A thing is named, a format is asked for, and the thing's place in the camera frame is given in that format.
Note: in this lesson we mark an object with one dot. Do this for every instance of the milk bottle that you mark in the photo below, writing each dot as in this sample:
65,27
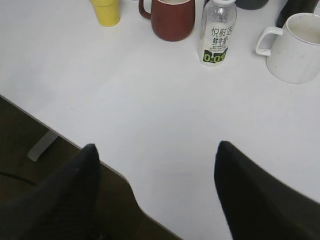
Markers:
217,25

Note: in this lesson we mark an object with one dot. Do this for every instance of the dark grey mug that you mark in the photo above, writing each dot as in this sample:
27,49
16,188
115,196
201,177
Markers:
251,4

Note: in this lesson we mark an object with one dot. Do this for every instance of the red ceramic mug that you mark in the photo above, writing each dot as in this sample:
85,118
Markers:
171,20

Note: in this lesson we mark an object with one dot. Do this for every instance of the white table leg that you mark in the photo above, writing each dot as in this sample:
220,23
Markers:
40,147

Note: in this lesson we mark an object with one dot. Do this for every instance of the yellow paper cup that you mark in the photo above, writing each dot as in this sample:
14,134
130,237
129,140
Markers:
107,12

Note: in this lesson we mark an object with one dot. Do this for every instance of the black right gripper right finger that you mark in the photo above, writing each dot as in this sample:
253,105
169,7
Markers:
256,205

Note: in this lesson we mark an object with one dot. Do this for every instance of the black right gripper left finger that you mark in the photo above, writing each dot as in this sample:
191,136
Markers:
60,207

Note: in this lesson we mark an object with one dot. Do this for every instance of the white ceramic mug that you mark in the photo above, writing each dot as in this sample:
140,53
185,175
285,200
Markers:
294,56

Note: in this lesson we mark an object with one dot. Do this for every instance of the cola bottle yellow cap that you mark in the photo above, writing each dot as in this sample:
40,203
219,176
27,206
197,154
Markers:
294,7

